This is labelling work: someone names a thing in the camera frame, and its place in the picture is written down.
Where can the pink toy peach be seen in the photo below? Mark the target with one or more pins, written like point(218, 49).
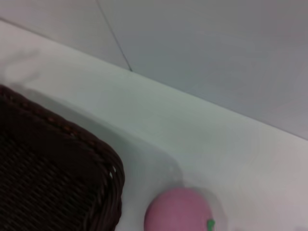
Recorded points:
point(180, 211)

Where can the dark brown woven wicker basket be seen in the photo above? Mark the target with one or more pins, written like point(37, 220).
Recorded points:
point(48, 168)

